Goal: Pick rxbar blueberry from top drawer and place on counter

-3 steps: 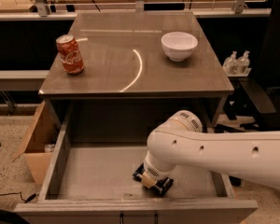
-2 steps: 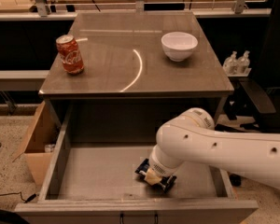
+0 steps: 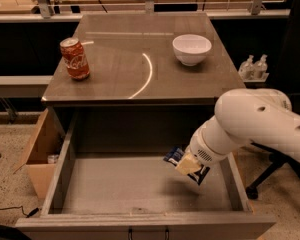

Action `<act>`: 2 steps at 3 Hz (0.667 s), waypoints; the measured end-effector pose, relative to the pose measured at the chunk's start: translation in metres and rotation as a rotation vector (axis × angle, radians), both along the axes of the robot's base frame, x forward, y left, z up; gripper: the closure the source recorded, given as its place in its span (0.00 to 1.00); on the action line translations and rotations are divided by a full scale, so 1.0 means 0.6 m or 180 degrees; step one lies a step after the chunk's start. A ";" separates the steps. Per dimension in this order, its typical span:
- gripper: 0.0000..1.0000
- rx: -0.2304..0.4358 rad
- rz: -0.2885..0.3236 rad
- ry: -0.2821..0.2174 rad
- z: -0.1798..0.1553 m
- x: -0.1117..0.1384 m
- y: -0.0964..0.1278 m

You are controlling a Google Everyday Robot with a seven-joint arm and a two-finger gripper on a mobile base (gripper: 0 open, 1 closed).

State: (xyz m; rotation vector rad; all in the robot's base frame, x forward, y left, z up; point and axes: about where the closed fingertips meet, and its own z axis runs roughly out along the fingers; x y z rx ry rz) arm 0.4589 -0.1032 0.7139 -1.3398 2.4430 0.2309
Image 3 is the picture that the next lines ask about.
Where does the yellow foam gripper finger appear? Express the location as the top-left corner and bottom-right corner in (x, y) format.
(176, 152), (201, 175)

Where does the blue rxbar blueberry wrapper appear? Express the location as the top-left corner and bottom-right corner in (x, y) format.
(163, 147), (210, 185)

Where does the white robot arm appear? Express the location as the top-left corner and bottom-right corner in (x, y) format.
(176, 89), (300, 175)

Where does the open grey top drawer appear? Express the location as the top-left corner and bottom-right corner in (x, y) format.
(17, 111), (275, 240)

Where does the grey counter cabinet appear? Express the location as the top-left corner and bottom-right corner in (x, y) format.
(40, 11), (252, 138)

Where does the white ceramic bowl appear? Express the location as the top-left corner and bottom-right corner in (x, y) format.
(172, 34), (212, 66)

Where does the right clear sanitizer bottle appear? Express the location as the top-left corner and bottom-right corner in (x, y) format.
(253, 54), (268, 79)

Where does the small white cup in box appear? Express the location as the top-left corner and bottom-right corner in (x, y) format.
(47, 154), (59, 164)

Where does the cardboard box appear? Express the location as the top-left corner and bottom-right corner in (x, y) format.
(14, 109), (62, 199)

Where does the red coca-cola can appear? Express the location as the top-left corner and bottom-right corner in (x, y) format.
(60, 37), (90, 80)

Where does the black office chair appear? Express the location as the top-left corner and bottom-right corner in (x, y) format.
(246, 0), (300, 199)

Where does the black drawer handle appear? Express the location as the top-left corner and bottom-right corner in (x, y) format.
(127, 229), (170, 240)

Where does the black floor cable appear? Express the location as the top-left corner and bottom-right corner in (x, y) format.
(0, 138), (40, 218)

